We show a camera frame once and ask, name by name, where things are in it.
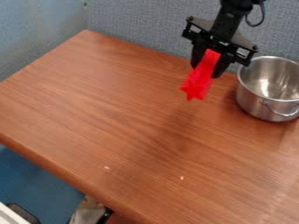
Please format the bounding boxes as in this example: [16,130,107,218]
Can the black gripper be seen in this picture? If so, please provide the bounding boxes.
[182,17,258,79]

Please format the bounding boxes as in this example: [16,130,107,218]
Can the red plastic block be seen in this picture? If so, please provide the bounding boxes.
[181,50,221,101]

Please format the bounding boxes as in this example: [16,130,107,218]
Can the metal pot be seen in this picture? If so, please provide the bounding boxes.
[237,56,299,123]

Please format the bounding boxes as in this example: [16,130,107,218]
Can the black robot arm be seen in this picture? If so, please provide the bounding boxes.
[182,0,266,78]

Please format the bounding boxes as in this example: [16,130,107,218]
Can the white object at corner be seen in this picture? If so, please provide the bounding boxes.
[0,202,31,224]

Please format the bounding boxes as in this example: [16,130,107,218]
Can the crumpled beige cloth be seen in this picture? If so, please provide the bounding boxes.
[69,195,107,224]

